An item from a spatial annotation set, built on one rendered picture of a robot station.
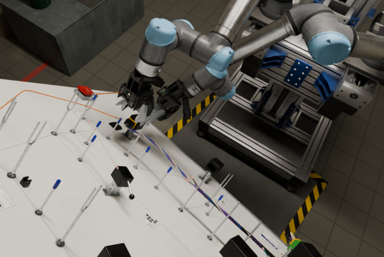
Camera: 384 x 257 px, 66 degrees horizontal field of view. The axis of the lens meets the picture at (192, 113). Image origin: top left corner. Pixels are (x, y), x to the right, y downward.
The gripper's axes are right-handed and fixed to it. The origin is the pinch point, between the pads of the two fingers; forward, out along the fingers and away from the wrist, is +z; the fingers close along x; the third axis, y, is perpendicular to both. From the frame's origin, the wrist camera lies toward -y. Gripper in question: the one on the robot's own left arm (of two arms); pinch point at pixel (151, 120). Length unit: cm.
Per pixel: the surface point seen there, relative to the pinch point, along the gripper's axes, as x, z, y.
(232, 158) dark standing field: -56, 10, -108
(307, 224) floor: -6, -12, -149
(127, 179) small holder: 42.6, -5.8, 17.9
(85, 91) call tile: -6.2, 11.7, 23.8
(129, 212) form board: 47.3, -1.3, 12.6
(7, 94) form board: 14.6, 15.5, 45.0
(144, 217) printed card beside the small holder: 47.4, -2.5, 8.2
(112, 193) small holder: 43.1, 0.1, 17.2
